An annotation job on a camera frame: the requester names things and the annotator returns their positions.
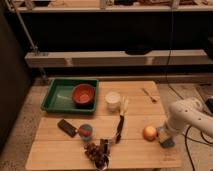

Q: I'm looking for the blue sponge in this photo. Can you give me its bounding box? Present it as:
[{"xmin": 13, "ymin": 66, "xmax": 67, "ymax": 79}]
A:
[{"xmin": 156, "ymin": 126, "xmax": 176, "ymax": 150}]

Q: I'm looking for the yellow apple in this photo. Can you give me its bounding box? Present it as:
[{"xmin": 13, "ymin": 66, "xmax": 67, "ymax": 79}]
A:
[{"xmin": 143, "ymin": 126, "xmax": 157, "ymax": 141}]

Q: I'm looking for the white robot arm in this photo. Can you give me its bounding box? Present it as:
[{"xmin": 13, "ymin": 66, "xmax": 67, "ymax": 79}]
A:
[{"xmin": 158, "ymin": 98, "xmax": 213, "ymax": 144}]

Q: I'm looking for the metal fork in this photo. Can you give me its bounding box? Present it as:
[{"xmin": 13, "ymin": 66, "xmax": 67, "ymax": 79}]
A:
[{"xmin": 142, "ymin": 88, "xmax": 157, "ymax": 103}]

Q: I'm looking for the small dark box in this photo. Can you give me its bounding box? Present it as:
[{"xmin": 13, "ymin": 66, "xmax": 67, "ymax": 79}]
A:
[{"xmin": 100, "ymin": 139, "xmax": 110, "ymax": 155}]

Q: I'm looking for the white cup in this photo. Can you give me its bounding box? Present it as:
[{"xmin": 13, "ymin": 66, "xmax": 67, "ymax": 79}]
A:
[{"xmin": 105, "ymin": 92, "xmax": 121, "ymax": 112}]

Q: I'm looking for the bunch of dark grapes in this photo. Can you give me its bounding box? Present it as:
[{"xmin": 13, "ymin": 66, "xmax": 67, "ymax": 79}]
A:
[{"xmin": 84, "ymin": 143, "xmax": 104, "ymax": 164}]

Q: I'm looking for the red and blue can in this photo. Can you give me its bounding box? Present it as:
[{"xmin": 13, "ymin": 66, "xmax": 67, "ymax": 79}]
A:
[{"xmin": 78, "ymin": 124, "xmax": 93, "ymax": 142}]

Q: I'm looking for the lower wooden shelf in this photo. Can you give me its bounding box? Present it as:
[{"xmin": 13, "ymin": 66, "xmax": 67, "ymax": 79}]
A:
[{"xmin": 25, "ymin": 50, "xmax": 213, "ymax": 68}]

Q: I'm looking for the wooden shelf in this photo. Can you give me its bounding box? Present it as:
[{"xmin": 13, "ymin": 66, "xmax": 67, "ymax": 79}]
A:
[
  {"xmin": 25, "ymin": 50, "xmax": 213, "ymax": 68},
  {"xmin": 4, "ymin": 0, "xmax": 213, "ymax": 13}
]

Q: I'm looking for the orange bowl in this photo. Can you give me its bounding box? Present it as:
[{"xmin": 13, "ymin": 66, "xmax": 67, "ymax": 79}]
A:
[{"xmin": 71, "ymin": 84, "xmax": 95, "ymax": 105}]

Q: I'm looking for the dark rectangular block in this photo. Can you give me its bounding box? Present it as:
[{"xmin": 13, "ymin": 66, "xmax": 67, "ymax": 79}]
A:
[{"xmin": 58, "ymin": 119, "xmax": 77, "ymax": 137}]

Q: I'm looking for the green plastic tray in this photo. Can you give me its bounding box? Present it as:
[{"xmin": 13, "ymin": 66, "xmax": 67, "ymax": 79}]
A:
[{"xmin": 41, "ymin": 78, "xmax": 99, "ymax": 114}]

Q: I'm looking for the upper wooden shelf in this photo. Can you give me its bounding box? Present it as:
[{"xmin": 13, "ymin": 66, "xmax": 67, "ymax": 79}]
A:
[{"xmin": 4, "ymin": 0, "xmax": 213, "ymax": 13}]

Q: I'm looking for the metal pole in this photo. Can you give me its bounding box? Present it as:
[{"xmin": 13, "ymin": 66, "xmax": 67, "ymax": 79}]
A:
[{"xmin": 5, "ymin": 0, "xmax": 49, "ymax": 84}]

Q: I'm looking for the black handled brush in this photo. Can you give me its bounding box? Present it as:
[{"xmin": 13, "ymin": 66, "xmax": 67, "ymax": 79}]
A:
[{"xmin": 115, "ymin": 97, "xmax": 128, "ymax": 144}]

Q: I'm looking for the black cable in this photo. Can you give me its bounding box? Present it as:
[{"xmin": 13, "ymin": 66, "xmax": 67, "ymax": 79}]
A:
[{"xmin": 165, "ymin": 6, "xmax": 213, "ymax": 171}]

